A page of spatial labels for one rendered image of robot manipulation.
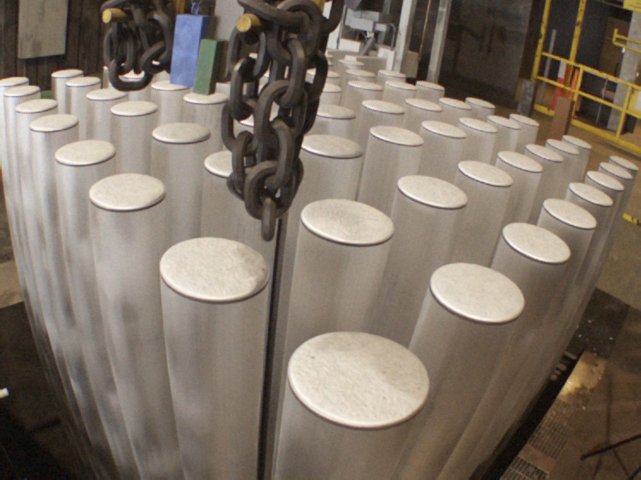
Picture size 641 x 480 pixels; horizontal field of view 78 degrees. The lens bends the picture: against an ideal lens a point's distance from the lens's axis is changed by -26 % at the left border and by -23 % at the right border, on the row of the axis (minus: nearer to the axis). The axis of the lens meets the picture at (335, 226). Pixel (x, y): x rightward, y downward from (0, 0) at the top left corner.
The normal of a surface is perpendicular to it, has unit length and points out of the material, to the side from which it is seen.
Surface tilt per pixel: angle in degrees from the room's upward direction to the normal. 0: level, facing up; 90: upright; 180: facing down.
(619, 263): 90
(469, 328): 90
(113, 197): 4
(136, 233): 90
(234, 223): 90
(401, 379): 5
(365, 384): 2
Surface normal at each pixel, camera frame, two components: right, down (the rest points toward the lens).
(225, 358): 0.41, 0.46
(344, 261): -0.04, 0.44
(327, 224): 0.06, -0.84
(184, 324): -0.34, 0.36
